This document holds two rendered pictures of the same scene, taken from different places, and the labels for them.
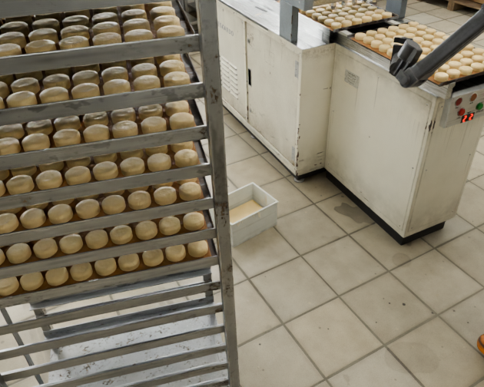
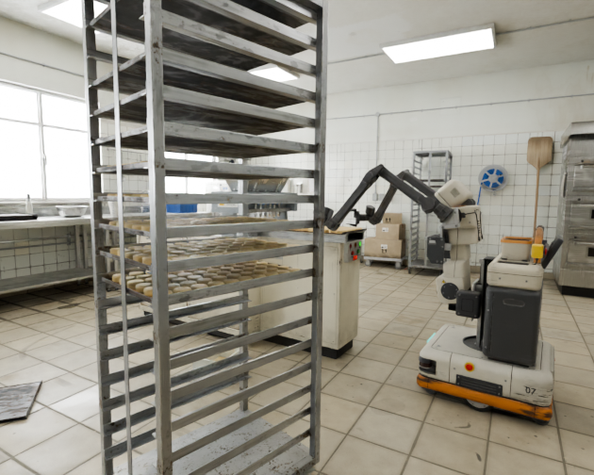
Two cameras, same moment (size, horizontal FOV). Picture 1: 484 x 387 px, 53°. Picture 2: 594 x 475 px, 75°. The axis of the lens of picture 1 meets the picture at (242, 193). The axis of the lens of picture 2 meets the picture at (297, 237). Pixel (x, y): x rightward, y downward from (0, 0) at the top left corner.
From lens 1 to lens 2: 1.09 m
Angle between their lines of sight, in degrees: 43
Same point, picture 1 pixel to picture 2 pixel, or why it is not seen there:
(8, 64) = (243, 106)
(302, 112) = not seen: hidden behind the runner
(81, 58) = (272, 114)
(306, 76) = not seen: hidden behind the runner
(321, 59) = not seen: hidden behind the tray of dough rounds
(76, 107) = (265, 140)
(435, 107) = (340, 249)
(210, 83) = (322, 140)
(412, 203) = (338, 319)
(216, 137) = (321, 172)
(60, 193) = (246, 197)
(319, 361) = (335, 427)
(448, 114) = (347, 253)
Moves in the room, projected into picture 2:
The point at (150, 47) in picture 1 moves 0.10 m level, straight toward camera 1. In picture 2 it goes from (297, 119) to (319, 114)
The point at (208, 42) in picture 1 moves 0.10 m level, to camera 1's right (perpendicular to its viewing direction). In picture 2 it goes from (322, 119) to (345, 122)
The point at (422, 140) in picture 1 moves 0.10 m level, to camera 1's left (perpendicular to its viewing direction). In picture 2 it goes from (337, 272) to (325, 273)
